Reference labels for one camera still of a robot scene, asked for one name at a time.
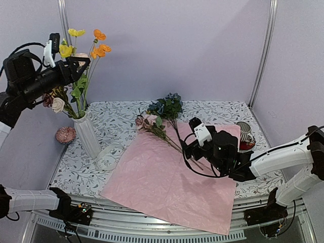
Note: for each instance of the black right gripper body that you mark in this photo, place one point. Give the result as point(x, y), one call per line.
point(196, 155)

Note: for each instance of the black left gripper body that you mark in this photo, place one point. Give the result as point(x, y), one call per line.
point(66, 78)

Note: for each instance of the pink peony flower stem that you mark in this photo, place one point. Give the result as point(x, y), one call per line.
point(81, 55)

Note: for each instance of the bright yellow poppy stem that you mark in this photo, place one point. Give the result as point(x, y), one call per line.
point(74, 94)

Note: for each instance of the orange poppy flower stem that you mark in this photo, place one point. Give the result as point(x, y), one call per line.
point(97, 51)

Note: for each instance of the mauve and white rose stem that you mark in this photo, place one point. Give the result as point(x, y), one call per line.
point(57, 99)

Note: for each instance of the artificial flower bouquet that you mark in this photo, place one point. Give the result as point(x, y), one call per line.
point(152, 123)

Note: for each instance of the pink wrapping paper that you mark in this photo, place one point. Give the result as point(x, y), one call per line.
point(151, 177)

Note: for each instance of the blue hydrangea flower stem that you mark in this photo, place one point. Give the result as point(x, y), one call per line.
point(167, 108)

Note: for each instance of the white ribbed ceramic vase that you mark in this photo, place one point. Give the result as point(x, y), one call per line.
point(85, 131)

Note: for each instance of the cream printed ribbon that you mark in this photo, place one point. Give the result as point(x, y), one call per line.
point(108, 158)

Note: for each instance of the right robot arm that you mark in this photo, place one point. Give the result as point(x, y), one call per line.
point(220, 150)

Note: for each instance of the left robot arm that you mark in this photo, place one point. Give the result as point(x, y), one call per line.
point(25, 85)

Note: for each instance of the red striped bowl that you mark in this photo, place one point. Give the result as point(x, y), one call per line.
point(247, 140)

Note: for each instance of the pink patterned small object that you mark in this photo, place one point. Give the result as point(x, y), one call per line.
point(65, 135)

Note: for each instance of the floral patterned tablecloth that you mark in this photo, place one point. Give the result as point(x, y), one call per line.
point(114, 123)

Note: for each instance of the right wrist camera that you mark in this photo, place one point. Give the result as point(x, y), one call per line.
point(200, 130)

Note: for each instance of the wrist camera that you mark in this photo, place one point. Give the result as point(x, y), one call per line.
point(51, 49)
point(200, 130)

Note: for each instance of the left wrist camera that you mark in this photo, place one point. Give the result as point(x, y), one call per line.
point(51, 49)

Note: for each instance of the left aluminium frame post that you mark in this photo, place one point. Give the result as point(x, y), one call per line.
point(64, 21)

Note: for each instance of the aluminium frame post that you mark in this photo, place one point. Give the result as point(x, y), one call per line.
point(64, 21)
point(265, 51)

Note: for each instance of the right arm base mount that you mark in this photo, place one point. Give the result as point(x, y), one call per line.
point(272, 211)

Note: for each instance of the aluminium front rail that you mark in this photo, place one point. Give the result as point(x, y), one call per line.
point(113, 223)

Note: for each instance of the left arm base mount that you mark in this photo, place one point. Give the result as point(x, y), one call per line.
point(65, 211)

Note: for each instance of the right aluminium frame post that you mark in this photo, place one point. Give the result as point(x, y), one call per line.
point(265, 51)

